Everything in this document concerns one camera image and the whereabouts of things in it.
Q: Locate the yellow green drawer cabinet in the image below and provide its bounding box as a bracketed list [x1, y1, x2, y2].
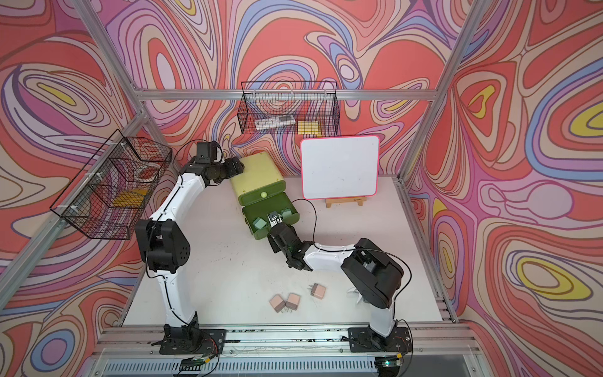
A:
[229, 152, 286, 207]

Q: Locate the pink plug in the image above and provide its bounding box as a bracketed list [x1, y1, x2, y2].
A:
[269, 295, 287, 313]
[310, 284, 327, 299]
[286, 293, 301, 311]

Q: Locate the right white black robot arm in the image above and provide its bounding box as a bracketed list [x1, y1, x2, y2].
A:
[268, 223, 405, 353]

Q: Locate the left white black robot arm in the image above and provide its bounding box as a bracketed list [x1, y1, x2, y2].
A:
[134, 157, 244, 354]

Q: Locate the grey box in back basket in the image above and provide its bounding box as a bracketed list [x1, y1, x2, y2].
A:
[254, 115, 296, 131]

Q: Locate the yellow block in back basket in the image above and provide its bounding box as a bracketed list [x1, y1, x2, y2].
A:
[297, 121, 323, 138]

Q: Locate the wooden whiteboard stand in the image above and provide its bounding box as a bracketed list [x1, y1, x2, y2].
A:
[325, 196, 367, 208]

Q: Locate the yellow item in left basket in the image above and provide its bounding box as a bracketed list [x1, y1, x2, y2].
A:
[111, 188, 148, 209]

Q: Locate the white plastic clip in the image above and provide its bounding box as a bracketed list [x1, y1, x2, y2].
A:
[346, 288, 363, 304]

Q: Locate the pink framed whiteboard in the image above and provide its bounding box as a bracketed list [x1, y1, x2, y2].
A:
[300, 136, 379, 199]

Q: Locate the green circuit board left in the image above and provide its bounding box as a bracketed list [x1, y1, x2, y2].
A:
[178, 357, 212, 372]

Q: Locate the green circuit board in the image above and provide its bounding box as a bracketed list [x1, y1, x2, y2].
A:
[375, 353, 404, 369]
[178, 357, 212, 372]

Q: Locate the green circuit board right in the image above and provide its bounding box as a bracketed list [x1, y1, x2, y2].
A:
[375, 353, 404, 369]

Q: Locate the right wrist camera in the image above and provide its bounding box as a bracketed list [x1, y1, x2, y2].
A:
[268, 211, 283, 226]

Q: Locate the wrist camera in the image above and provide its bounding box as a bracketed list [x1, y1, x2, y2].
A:
[268, 211, 283, 226]
[195, 141, 222, 164]

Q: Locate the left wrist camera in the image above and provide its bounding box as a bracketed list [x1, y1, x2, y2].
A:
[195, 141, 222, 164]

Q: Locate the back black wire basket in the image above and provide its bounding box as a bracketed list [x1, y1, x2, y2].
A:
[237, 79, 341, 138]

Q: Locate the black wire basket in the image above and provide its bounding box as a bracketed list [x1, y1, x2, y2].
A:
[50, 130, 173, 240]
[237, 79, 341, 138]

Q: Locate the left black wire basket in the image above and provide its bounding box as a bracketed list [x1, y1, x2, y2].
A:
[50, 130, 173, 240]

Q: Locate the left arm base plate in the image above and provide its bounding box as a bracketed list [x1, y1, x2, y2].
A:
[160, 327, 226, 355]

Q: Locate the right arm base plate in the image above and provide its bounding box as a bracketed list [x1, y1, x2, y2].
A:
[346, 327, 413, 355]

